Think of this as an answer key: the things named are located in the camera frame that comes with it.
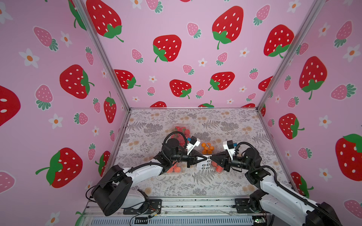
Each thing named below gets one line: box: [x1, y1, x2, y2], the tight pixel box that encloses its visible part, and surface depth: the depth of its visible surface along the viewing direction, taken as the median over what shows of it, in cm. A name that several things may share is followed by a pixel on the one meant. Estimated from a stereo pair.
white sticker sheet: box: [197, 154, 213, 171], surface depth 75 cm
